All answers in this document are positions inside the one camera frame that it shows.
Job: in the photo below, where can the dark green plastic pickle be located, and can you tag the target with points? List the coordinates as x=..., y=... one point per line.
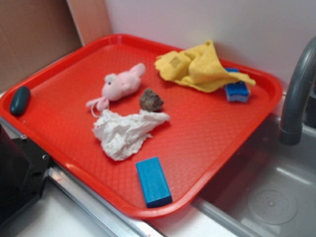
x=20, y=101

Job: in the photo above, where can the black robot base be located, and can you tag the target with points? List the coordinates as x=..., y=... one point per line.
x=23, y=171

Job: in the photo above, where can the red plastic tray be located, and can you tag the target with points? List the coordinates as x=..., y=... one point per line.
x=204, y=131

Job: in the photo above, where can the brown rock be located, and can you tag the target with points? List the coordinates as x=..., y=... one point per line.
x=150, y=101

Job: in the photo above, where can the crumpled white paper towel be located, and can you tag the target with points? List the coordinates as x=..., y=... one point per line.
x=123, y=136

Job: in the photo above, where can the pink plush bunny toy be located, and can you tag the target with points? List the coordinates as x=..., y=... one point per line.
x=116, y=87

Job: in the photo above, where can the yellow cloth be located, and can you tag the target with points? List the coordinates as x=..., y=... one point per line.
x=198, y=67

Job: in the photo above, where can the blue rectangular block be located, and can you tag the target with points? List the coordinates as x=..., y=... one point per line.
x=154, y=185

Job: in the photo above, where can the blue sponge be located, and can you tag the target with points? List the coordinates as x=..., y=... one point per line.
x=237, y=92

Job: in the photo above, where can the grey faucet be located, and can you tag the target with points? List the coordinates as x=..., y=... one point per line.
x=300, y=102

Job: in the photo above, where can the grey sink basin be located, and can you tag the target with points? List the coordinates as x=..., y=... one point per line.
x=262, y=162

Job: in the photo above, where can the round sink drain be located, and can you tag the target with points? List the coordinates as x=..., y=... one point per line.
x=272, y=206

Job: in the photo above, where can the brown cardboard panel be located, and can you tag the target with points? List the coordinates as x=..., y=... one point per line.
x=36, y=33

